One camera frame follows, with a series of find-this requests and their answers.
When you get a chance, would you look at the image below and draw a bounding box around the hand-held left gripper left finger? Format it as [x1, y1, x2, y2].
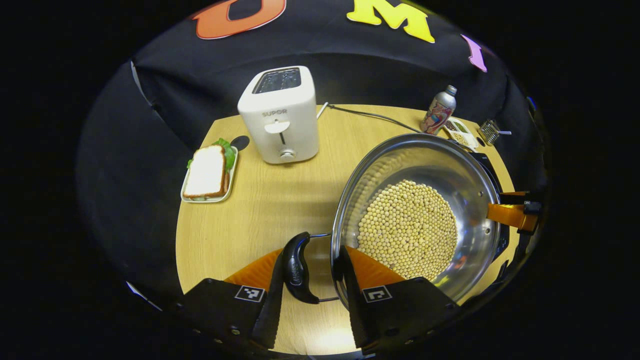
[172, 248, 286, 351]

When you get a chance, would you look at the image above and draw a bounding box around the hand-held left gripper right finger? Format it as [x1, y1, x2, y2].
[334, 245, 460, 353]

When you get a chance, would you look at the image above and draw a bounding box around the black induction cooktop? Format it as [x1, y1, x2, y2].
[470, 151, 512, 301]

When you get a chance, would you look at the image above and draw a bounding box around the heap of yellow soybeans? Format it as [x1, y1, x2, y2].
[356, 180, 459, 281]

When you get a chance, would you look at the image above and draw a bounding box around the stainless steel pot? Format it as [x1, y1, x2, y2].
[282, 132, 503, 310]

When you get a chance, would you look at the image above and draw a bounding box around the white divided bean dish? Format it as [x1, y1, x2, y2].
[442, 117, 479, 151]

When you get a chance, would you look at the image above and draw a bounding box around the silver printed drink bottle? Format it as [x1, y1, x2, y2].
[421, 85, 457, 135]

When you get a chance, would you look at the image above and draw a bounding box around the white rectangular plate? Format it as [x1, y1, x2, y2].
[180, 146, 239, 204]

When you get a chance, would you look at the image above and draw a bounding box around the sandwich with lettuce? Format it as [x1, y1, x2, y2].
[183, 138, 237, 199]

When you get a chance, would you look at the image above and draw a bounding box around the white toaster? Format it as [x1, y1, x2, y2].
[237, 66, 320, 165]

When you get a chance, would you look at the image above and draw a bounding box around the metal wire holder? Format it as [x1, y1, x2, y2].
[477, 119, 501, 146]

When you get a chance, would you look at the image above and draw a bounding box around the black power cable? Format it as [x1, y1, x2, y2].
[327, 104, 423, 134]

